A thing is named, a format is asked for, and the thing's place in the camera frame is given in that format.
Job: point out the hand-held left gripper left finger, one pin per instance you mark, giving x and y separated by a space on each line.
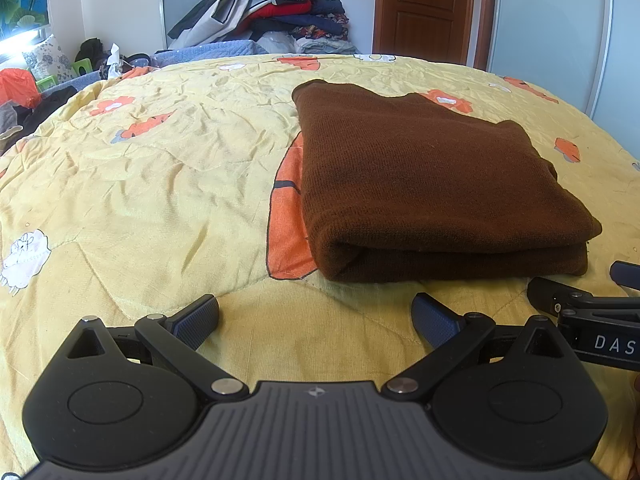
197 320

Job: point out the green stool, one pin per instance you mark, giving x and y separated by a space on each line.
55 80

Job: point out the grey framed panel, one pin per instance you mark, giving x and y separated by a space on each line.
185 7

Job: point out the pile of clothes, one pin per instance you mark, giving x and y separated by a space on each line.
270 5

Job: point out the dark cloth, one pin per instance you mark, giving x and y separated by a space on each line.
47 105

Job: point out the brown knit sweater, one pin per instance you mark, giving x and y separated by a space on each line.
425 175

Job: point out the yellow printed quilt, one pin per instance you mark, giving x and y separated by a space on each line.
150 185

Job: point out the black bag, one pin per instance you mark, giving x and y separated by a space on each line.
89 50

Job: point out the brown wooden door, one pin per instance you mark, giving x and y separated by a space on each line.
425 15

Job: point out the white sliding wardrobe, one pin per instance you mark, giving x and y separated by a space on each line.
550 35

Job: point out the blue quilted blanket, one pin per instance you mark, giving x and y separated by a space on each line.
215 50

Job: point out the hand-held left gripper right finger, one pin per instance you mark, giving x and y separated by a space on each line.
435 320

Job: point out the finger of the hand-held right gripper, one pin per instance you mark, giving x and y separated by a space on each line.
627 275
547 296

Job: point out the white tissue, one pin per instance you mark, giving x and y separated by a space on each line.
112 57

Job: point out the orange cloth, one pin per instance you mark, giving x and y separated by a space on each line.
17 87

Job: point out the floral pillow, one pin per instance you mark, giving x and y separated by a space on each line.
47 57

